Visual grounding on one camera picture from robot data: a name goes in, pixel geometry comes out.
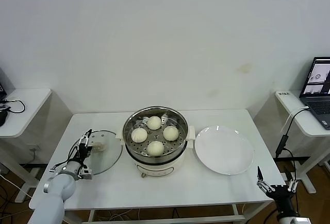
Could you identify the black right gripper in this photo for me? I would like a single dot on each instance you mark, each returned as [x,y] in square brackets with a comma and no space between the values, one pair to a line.
[282,195]

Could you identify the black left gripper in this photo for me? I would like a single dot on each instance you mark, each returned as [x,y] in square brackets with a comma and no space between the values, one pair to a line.
[82,154]

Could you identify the round glass pot lid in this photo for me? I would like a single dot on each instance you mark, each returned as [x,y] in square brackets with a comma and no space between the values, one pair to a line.
[108,162]

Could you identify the white steamed baozi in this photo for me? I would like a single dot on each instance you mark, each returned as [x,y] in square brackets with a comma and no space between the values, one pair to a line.
[155,148]
[171,133]
[139,134]
[154,122]

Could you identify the perforated steel steamer basket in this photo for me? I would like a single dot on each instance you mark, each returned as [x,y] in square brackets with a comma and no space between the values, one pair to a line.
[155,135]

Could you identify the round white plate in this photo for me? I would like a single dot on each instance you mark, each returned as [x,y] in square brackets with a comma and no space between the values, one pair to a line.
[224,149]

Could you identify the white side table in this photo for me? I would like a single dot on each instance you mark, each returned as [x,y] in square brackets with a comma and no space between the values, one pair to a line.
[31,110]
[291,105]

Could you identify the cream electric cooker pot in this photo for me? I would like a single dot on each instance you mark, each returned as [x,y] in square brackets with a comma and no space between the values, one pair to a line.
[159,168]

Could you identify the grey open laptop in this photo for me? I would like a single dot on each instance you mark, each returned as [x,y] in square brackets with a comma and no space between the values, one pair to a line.
[319,105]

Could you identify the small black white dongle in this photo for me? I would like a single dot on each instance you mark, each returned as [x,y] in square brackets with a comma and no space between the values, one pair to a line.
[3,107]

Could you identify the black open laptop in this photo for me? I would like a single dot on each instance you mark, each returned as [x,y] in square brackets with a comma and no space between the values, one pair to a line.
[2,91]

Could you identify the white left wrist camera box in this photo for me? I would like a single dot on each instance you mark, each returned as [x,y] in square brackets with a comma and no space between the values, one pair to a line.
[85,174]

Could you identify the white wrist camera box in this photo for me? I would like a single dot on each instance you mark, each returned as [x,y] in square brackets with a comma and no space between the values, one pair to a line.
[85,174]
[301,221]

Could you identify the white table frame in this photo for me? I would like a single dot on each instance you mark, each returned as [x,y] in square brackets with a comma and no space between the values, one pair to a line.
[238,209]

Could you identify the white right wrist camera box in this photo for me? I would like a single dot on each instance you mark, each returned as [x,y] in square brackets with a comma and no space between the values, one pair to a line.
[301,221]

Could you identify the white wall socket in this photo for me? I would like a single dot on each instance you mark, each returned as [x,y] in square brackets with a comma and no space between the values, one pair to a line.
[34,148]

